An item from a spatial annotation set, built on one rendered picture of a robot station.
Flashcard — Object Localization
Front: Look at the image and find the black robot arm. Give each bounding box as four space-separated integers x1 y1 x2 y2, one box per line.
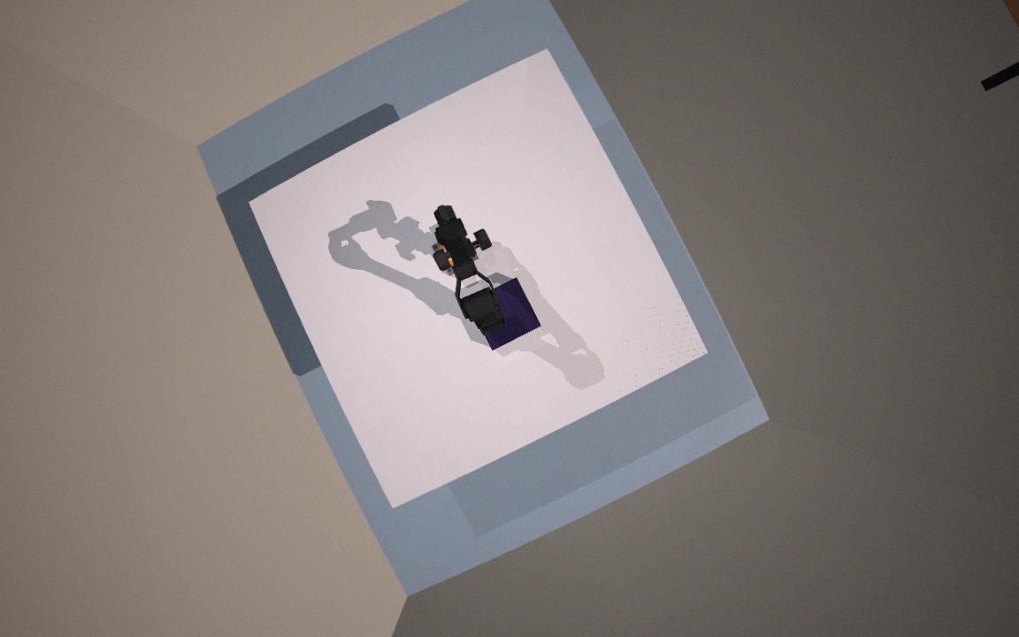
433 204 507 335

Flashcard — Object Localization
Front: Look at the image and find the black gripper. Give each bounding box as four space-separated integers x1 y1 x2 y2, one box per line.
433 229 492 271

